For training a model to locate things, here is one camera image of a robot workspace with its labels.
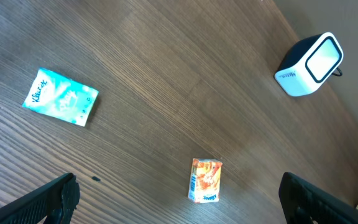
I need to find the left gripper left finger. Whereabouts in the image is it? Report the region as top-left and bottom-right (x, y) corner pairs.
(0, 173), (80, 224)

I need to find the small orange snack box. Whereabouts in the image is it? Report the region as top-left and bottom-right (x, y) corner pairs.
(188, 159), (223, 203)

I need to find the small teal white box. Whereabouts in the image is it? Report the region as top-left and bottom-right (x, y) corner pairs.
(22, 68), (99, 127)

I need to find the white barcode scanner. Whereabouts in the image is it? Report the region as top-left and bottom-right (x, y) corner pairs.
(274, 32), (344, 97)

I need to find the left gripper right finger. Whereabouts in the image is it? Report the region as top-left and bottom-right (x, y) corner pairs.
(278, 172), (358, 224)

